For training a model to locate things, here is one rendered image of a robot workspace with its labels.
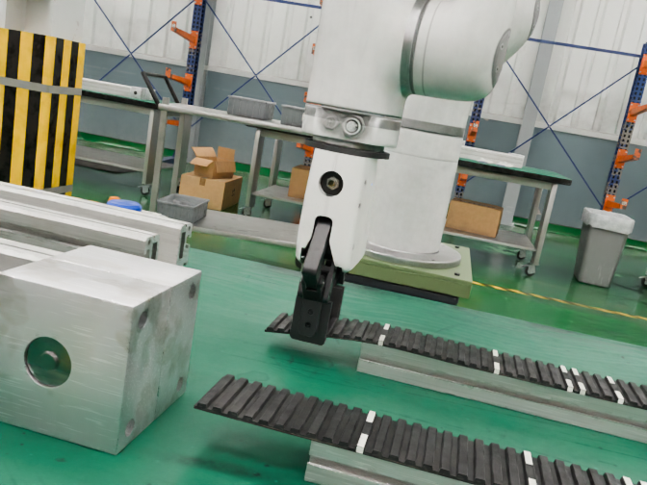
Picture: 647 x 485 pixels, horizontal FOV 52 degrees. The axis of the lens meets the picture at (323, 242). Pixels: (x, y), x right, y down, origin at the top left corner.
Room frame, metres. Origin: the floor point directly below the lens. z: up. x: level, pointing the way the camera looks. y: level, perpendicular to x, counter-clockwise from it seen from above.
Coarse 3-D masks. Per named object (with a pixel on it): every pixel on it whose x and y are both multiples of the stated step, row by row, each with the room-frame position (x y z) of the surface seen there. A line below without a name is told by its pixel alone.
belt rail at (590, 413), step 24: (360, 360) 0.55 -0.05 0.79; (384, 360) 0.55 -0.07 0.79; (408, 360) 0.54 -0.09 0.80; (432, 360) 0.54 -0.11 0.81; (432, 384) 0.54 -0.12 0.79; (456, 384) 0.54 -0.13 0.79; (480, 384) 0.54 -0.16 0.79; (504, 384) 0.53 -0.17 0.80; (528, 384) 0.52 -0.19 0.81; (528, 408) 0.52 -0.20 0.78; (552, 408) 0.52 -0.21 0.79; (576, 408) 0.52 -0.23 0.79; (600, 408) 0.51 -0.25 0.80; (624, 408) 0.51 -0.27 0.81; (624, 432) 0.51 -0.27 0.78
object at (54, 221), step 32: (0, 192) 0.67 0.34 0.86; (32, 192) 0.66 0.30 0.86; (0, 224) 0.60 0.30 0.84; (32, 224) 0.58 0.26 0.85; (64, 224) 0.57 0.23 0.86; (96, 224) 0.58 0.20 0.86; (128, 224) 0.64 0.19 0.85; (160, 224) 0.63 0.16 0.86; (192, 224) 0.66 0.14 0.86; (160, 256) 0.63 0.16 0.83
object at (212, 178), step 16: (208, 160) 5.48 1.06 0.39; (224, 160) 5.78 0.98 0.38; (192, 176) 5.43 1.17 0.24; (208, 176) 5.48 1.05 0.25; (224, 176) 5.62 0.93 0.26; (240, 176) 5.94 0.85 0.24; (304, 176) 5.36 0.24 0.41; (192, 192) 5.42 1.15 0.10; (208, 192) 5.41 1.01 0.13; (224, 192) 5.43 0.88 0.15; (240, 192) 5.95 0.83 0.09; (288, 192) 5.37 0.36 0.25; (304, 192) 5.36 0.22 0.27; (224, 208) 5.50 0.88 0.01; (464, 208) 5.18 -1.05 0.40; (480, 208) 5.15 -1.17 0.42; (496, 208) 5.22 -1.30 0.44; (448, 224) 5.21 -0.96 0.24; (464, 224) 5.17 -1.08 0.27; (480, 224) 5.14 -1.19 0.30; (496, 224) 5.11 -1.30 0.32
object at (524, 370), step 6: (516, 360) 0.56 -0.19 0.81; (522, 360) 0.57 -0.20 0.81; (528, 360) 0.56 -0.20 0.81; (516, 366) 0.54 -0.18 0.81; (522, 366) 0.54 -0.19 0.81; (528, 366) 0.55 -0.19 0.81; (516, 372) 0.53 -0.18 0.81; (522, 372) 0.53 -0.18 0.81; (528, 372) 0.53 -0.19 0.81; (534, 372) 0.53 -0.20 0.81; (516, 378) 0.52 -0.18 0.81; (522, 378) 0.52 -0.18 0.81; (528, 378) 0.52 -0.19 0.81; (534, 378) 0.52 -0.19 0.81
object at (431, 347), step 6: (426, 336) 0.58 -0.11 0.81; (432, 336) 0.58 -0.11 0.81; (426, 342) 0.56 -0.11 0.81; (432, 342) 0.57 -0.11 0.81; (438, 342) 0.57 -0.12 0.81; (444, 342) 0.58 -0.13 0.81; (426, 348) 0.54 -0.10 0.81; (432, 348) 0.55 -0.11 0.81; (438, 348) 0.55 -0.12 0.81; (444, 348) 0.56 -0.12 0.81; (426, 354) 0.54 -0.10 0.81; (432, 354) 0.54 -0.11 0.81; (438, 354) 0.53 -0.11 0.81; (444, 360) 0.53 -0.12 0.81
